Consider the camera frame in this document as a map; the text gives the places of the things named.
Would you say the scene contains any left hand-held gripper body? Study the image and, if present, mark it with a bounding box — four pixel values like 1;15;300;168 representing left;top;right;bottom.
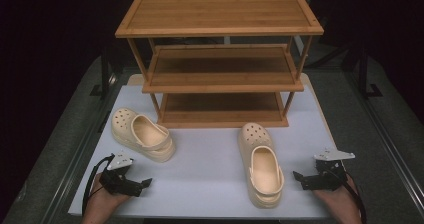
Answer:
99;150;145;198

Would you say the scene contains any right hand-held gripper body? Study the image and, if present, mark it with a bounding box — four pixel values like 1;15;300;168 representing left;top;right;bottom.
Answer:
300;148;356;192

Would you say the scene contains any cream clog shoe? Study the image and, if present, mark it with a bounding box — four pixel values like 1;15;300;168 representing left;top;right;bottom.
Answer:
110;107;177;163
237;122;286;210

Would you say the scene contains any wooden three-tier shoe rack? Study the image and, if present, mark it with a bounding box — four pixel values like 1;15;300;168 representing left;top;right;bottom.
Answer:
114;0;325;130

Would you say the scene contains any person's right hand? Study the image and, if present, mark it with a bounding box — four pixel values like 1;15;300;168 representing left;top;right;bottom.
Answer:
312;176;362;217

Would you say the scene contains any person's left hand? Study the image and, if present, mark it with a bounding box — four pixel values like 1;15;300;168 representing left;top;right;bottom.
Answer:
83;173;132;217

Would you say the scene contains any white table mat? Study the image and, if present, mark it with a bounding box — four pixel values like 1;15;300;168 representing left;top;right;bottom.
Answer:
68;83;338;220

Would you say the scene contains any black metal stand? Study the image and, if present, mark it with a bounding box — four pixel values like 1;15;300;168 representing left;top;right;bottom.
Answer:
356;45;384;100
89;45;118;100

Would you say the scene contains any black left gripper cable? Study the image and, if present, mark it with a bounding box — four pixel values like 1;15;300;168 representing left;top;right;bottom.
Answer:
81;153;116;217

